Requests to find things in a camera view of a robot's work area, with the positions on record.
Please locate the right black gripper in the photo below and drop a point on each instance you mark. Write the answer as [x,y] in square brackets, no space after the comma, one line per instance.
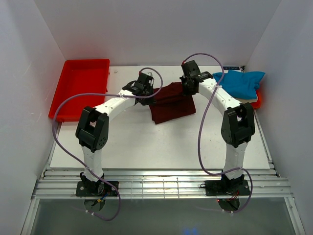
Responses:
[185,92]

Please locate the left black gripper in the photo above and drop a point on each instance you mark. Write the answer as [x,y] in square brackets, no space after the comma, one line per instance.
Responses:
[150,101]

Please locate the maroon t shirt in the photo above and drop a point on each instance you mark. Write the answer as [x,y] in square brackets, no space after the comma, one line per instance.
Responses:
[170,104]

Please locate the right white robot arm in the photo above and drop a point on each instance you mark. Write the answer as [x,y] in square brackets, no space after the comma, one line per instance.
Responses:
[237,129]

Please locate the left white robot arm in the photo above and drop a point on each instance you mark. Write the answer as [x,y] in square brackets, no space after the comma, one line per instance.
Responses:
[93,128]

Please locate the small black label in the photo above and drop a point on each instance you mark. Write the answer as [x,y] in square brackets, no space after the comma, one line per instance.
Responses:
[233,68]

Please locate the blue folded t shirt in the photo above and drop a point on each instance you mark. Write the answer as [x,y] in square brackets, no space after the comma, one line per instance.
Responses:
[242,85]

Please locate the beige folded t shirt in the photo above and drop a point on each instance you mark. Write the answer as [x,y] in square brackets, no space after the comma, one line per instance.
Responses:
[247,100]

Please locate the large red tray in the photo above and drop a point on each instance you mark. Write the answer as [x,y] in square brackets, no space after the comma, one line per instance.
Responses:
[78,77]

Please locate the small red tray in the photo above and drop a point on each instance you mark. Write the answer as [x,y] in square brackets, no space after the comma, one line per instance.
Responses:
[257,104]

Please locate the aluminium rail frame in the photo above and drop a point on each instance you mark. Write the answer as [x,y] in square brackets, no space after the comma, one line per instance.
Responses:
[157,184]

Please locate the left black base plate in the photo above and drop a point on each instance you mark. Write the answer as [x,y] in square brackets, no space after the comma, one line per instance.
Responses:
[112,187]

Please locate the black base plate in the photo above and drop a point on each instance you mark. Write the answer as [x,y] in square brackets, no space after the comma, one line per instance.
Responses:
[221,188]
[112,187]

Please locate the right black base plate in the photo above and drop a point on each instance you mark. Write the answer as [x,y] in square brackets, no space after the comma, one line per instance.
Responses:
[221,188]

